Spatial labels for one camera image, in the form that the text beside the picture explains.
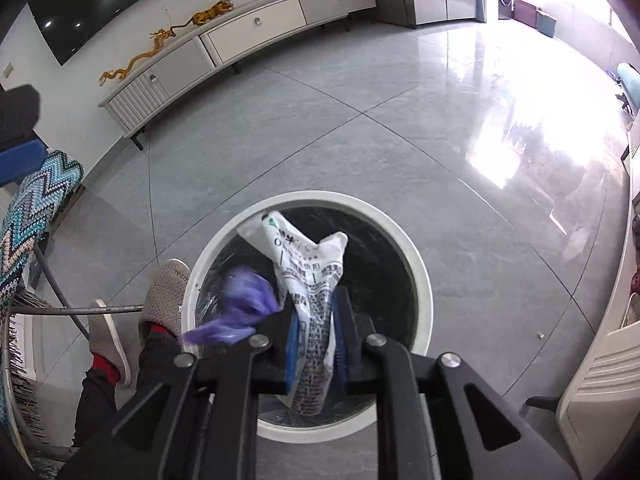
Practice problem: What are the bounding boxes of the short golden dragon figurine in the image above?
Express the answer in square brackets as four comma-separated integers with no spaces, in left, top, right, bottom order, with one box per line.
[187,0,235,27]

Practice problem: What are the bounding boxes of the purple storage box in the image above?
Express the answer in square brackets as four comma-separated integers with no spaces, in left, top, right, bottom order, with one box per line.
[514,0,543,26]

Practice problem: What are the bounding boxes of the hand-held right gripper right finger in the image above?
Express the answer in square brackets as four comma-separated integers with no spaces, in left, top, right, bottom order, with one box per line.
[327,285,583,480]

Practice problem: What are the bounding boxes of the teal storage box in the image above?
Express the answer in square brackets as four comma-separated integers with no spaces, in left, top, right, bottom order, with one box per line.
[535,10,558,37]

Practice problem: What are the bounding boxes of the black wall television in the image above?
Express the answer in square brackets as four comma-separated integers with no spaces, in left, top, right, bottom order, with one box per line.
[25,0,221,67]

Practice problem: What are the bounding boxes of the grey metal tube frame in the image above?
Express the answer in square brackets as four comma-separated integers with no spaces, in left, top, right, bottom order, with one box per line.
[0,245,148,461]

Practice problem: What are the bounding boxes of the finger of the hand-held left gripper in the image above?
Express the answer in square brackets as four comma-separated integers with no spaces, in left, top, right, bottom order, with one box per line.
[0,139,47,185]
[0,86,42,153]

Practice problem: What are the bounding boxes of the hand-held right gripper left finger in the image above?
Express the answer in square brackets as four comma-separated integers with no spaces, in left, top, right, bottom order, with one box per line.
[57,305,303,480]

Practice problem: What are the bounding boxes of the teal chair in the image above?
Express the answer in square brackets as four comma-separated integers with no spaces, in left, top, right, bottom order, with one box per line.
[616,62,640,111]

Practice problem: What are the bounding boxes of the white low television cabinet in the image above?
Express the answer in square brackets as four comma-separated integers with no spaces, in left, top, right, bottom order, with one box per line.
[97,0,377,151]

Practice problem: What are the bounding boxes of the person's leg in dark pants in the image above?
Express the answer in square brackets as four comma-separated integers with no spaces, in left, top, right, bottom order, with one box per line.
[134,324,201,413]
[72,352,125,448]

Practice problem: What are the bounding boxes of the purple plastic bag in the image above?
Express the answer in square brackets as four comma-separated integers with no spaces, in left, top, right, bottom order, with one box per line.
[184,266,279,346]

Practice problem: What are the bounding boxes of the zigzag patterned cloth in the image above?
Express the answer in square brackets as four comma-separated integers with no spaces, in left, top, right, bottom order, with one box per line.
[0,147,85,453]

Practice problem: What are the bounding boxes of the white printed plastic packet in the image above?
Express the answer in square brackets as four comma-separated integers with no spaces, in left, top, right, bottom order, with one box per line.
[236,208,349,416]

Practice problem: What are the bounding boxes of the cream side cabinet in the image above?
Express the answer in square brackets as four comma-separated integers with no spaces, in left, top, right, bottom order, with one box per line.
[525,105,640,480]

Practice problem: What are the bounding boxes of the long golden dragon figurine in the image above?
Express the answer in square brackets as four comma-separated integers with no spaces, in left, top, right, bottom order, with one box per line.
[98,25,176,86]

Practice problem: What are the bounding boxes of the white round trash bin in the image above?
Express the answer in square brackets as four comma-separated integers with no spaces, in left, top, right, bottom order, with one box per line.
[181,190,434,443]

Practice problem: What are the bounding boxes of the grey slipper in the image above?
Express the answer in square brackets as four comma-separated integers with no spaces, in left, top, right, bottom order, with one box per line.
[137,258,193,342]
[87,299,132,388]

